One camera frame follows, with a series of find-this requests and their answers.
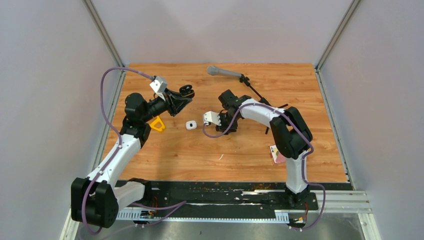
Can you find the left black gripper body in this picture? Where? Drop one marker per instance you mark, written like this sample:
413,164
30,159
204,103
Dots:
161,105

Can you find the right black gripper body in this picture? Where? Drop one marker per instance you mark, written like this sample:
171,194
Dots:
225,120

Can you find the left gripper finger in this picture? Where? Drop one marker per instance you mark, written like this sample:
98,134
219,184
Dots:
178,103
171,95

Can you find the black earbud charging case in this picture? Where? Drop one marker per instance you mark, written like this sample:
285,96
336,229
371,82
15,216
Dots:
187,91

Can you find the white earbud charging case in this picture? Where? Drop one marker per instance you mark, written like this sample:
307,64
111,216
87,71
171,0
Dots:
191,125

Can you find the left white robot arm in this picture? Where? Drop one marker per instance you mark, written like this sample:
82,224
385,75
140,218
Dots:
95,199

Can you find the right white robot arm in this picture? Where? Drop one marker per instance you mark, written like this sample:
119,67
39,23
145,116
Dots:
292,136

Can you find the yellow triangular plastic part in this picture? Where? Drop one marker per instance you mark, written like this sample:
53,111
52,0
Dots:
158,125

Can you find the grey microphone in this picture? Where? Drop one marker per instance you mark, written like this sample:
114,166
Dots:
216,71

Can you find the playing card box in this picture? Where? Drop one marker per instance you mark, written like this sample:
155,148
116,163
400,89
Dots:
276,156

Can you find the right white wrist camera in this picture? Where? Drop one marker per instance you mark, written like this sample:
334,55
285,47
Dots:
211,117

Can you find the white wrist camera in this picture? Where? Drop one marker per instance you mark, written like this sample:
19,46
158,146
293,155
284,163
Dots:
211,117
159,85

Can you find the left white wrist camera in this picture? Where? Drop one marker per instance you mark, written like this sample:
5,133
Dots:
159,85

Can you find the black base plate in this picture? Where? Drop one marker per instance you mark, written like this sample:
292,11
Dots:
227,199

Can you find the slotted cable duct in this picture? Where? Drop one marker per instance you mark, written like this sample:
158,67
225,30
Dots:
136,215

